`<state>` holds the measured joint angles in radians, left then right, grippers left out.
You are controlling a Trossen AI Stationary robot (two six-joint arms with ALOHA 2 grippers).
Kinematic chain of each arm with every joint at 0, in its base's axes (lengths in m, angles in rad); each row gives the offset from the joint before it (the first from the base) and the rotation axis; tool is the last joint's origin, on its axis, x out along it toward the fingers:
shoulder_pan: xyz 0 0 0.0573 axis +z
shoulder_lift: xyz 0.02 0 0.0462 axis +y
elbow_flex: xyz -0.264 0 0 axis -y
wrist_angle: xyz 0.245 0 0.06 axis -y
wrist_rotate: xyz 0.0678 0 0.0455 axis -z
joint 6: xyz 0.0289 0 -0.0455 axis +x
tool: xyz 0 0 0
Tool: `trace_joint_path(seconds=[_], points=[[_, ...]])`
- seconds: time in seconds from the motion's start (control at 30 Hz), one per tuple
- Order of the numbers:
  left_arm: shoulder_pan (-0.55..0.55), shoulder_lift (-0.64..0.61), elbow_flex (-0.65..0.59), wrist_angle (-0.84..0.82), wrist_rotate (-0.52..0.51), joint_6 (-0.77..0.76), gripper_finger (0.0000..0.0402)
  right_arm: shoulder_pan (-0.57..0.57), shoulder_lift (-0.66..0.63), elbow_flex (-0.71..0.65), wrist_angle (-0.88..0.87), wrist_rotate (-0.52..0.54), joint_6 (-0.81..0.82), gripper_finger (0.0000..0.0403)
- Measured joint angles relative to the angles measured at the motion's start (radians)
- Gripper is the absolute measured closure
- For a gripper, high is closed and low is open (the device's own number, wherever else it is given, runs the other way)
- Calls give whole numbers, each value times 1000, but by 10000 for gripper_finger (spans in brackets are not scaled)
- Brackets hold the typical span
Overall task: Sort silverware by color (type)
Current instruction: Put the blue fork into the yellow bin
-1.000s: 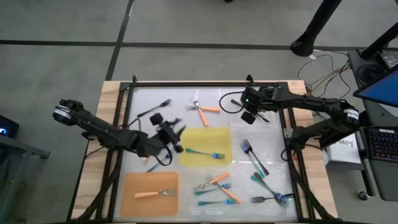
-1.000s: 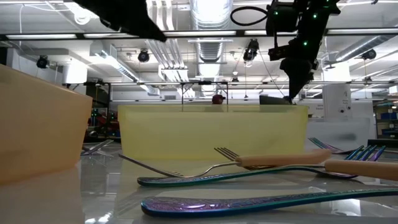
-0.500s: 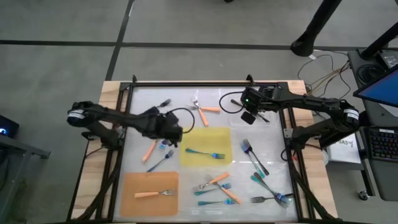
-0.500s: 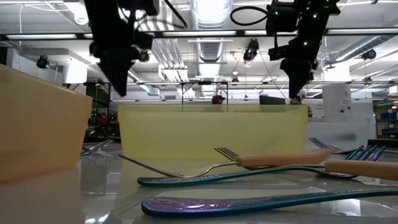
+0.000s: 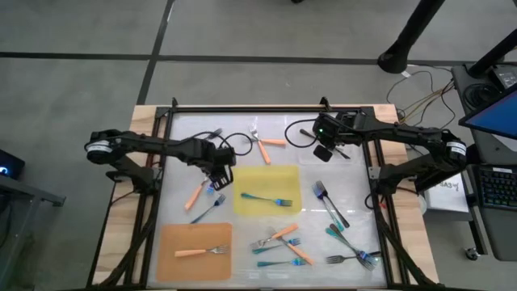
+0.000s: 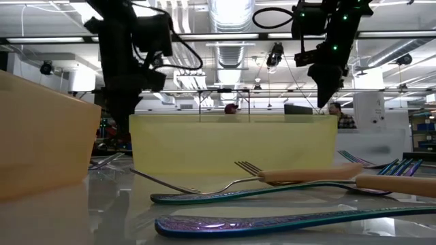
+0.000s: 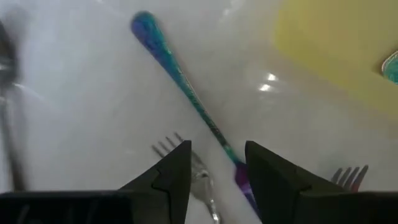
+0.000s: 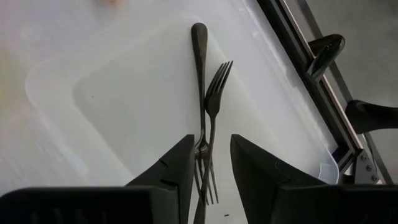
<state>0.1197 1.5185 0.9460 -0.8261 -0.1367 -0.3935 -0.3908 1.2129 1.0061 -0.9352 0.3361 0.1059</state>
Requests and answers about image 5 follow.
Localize orange handled silver fork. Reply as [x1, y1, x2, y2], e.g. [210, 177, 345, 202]
[249, 125, 272, 166]
[183, 177, 210, 212]
[174, 243, 230, 259]
[249, 222, 300, 250]
[241, 136, 288, 146]
[266, 226, 316, 267]

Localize clear plastic bin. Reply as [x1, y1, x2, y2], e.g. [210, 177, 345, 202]
[297, 116, 369, 165]

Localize yellow mat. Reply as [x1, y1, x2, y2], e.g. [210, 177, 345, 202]
[233, 164, 303, 217]

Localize orange mat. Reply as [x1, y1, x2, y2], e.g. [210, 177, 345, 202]
[155, 221, 234, 283]

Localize white printed paper sheet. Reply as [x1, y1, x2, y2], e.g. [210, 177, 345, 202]
[423, 172, 470, 214]

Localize monitor with blue screen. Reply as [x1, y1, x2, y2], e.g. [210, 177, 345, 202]
[458, 82, 517, 141]

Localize black backlit keyboard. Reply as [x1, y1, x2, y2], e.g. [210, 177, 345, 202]
[476, 165, 517, 212]

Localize black monitor stand pole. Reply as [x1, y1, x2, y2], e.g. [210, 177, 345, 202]
[468, 27, 517, 78]

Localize black power adapter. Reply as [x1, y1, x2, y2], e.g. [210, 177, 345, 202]
[490, 66, 517, 91]

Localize gray side desk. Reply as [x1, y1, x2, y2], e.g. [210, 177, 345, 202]
[451, 63, 517, 263]

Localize gray metal table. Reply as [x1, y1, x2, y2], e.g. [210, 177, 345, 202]
[0, 173, 67, 291]

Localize black device with blue light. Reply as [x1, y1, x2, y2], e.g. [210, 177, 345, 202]
[0, 148, 26, 181]

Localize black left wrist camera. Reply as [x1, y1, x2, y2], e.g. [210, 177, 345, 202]
[209, 164, 235, 192]

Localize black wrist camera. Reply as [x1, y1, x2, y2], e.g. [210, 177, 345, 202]
[209, 164, 235, 192]
[313, 145, 334, 163]

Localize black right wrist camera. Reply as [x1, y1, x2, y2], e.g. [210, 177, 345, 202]
[313, 145, 334, 163]

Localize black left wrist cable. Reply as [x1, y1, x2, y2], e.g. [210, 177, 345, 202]
[188, 128, 254, 158]

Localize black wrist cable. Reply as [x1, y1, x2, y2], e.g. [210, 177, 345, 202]
[188, 128, 254, 158]
[284, 117, 322, 150]

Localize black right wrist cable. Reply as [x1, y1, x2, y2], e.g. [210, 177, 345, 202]
[284, 117, 322, 150]

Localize yellow floor cables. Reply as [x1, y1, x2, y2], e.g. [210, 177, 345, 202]
[401, 80, 456, 122]

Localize black floor cable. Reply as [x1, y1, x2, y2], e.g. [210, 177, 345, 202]
[385, 69, 457, 141]

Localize coiled black cable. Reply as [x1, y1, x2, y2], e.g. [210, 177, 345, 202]
[462, 82, 496, 110]

